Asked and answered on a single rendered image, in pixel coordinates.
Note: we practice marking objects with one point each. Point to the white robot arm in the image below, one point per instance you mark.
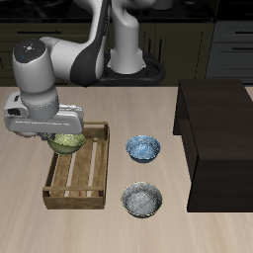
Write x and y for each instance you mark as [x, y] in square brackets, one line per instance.
[66, 56]

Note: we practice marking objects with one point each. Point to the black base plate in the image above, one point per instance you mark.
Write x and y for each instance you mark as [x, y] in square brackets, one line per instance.
[154, 70]

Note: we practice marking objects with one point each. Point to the green bowl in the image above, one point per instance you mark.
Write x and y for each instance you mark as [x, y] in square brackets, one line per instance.
[66, 144]

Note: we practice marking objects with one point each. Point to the blue bowl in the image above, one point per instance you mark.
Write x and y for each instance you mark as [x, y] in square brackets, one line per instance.
[143, 148]

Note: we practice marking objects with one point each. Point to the dark wooden cabinet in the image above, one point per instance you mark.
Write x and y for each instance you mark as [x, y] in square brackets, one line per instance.
[220, 145]

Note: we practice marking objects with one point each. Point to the grey bowl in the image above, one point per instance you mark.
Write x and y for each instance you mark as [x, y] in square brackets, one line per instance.
[141, 198]

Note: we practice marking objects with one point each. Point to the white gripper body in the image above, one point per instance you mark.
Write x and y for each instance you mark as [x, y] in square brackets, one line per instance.
[46, 122]

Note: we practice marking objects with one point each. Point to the wooden slat tray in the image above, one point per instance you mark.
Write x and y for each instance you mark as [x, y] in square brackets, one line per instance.
[82, 171]

